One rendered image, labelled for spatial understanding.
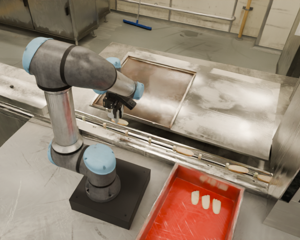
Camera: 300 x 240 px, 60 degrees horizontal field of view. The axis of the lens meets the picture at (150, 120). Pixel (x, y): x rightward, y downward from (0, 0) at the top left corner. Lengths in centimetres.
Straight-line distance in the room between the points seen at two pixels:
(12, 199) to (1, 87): 78
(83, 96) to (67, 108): 92
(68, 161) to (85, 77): 41
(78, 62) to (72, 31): 339
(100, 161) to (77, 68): 39
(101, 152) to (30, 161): 55
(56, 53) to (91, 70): 10
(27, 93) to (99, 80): 103
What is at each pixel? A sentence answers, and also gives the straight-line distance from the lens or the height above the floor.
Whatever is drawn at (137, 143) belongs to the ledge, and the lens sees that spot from 140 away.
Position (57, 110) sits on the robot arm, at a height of 133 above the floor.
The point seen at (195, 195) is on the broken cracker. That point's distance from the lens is 127.
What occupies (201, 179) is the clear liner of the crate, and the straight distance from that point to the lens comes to 126.
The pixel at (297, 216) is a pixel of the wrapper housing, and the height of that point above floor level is 95.
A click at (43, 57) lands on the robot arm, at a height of 152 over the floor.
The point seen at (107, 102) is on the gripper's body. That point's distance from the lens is 134.
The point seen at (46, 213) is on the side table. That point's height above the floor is 82.
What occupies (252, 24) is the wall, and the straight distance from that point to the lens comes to 491.
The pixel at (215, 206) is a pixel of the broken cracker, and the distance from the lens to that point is 126.
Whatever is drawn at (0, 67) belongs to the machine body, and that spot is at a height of 82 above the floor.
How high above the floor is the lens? 188
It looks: 42 degrees down
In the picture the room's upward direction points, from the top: 3 degrees clockwise
